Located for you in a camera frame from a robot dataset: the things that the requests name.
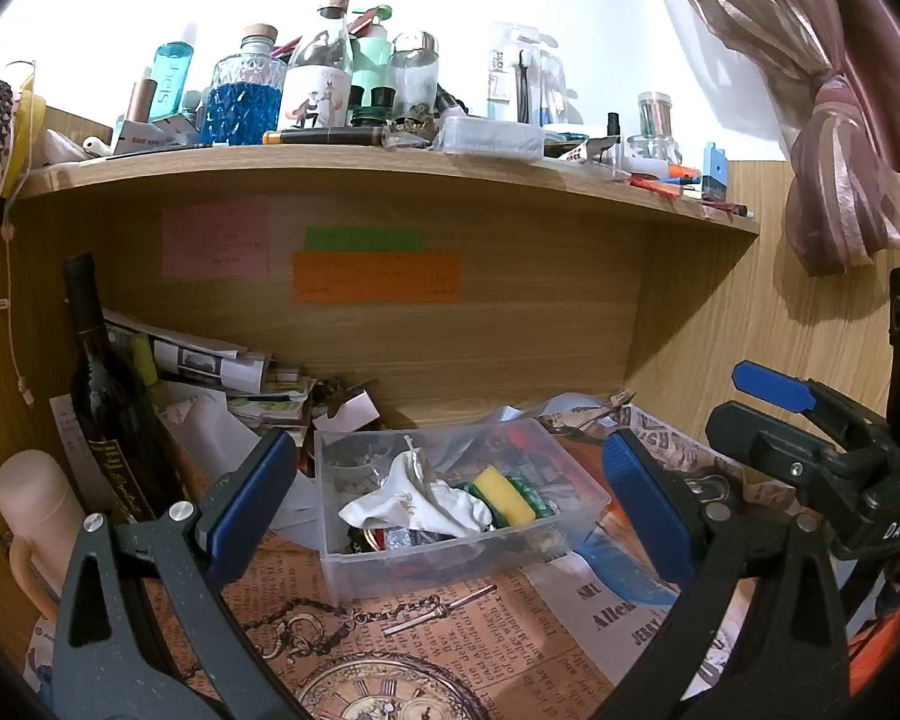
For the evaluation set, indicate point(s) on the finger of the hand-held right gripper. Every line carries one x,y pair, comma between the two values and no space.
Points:
769,386
750,439

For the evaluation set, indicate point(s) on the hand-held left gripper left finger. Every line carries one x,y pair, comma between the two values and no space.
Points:
247,495

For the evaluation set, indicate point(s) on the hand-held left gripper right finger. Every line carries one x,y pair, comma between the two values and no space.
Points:
641,502

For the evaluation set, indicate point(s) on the yellow sponge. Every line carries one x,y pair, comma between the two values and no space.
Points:
499,495

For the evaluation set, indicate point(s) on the silver glitter pouch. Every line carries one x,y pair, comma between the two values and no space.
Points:
397,540

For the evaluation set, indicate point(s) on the white cloth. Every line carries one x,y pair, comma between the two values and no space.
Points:
405,502

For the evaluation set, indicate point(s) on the clear plastic storage box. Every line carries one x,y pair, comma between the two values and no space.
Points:
420,570

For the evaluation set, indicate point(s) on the blue plastic sheet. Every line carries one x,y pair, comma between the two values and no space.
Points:
630,577

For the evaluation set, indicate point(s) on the white paper sheet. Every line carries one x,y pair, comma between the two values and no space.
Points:
210,427

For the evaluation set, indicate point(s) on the pile of papers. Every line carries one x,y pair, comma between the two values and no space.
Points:
217,367

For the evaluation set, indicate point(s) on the black clip white paper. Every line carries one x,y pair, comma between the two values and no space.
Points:
356,412

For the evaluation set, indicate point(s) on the dark wine bottle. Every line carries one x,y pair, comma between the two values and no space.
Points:
112,405

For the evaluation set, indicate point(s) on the white receipt paper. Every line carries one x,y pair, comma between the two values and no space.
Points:
71,435

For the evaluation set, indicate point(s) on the pink thermos cup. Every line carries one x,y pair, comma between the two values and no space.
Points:
34,502

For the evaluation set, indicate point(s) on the blue small box on shelf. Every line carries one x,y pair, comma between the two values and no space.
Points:
714,176

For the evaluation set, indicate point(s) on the row of assorted pens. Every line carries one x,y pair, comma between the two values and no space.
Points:
675,184

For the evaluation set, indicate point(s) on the vintage newspaper print mat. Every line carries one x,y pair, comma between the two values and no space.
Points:
457,637

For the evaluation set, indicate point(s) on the mauve striped curtain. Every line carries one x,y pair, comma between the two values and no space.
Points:
832,150

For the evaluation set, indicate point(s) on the orange sticky note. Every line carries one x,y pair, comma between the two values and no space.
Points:
375,277

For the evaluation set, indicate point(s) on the pink sticky note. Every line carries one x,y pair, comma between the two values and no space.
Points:
216,238

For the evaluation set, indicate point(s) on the clear glass ink bottle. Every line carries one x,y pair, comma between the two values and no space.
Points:
652,150

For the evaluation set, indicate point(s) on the green sticky note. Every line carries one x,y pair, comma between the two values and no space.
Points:
364,240

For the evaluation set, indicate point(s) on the black cap small bottle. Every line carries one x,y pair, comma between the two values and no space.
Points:
613,142

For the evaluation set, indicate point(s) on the small jar of sticks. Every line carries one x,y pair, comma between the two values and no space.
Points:
656,116

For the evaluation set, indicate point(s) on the wooden shelf board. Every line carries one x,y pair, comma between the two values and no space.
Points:
382,165

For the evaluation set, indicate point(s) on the brown fountain pen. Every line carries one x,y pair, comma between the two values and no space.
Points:
326,136

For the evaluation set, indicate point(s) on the white box red print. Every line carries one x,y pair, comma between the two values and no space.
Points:
157,136

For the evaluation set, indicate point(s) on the clear plastic case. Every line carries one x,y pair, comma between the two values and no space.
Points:
491,136

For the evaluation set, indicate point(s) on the white small pipe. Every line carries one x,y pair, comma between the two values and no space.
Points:
79,148

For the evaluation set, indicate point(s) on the glass bottle blue beads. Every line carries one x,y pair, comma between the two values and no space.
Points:
241,109

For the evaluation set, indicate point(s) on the clear blister package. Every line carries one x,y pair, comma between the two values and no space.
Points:
525,75

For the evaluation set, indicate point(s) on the rose gold tube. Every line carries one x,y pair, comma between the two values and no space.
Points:
138,101

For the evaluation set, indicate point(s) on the glass bottle illustrated label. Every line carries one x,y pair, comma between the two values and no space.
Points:
316,90

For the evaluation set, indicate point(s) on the yellow plastic item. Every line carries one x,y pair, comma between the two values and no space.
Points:
26,135

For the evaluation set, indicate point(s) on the clear bottle blue liquid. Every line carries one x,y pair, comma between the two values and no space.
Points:
172,79

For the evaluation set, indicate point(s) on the clear jar metal lid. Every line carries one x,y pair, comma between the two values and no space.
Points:
414,82

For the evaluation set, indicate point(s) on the mint green pump bottle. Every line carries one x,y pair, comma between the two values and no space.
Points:
371,60

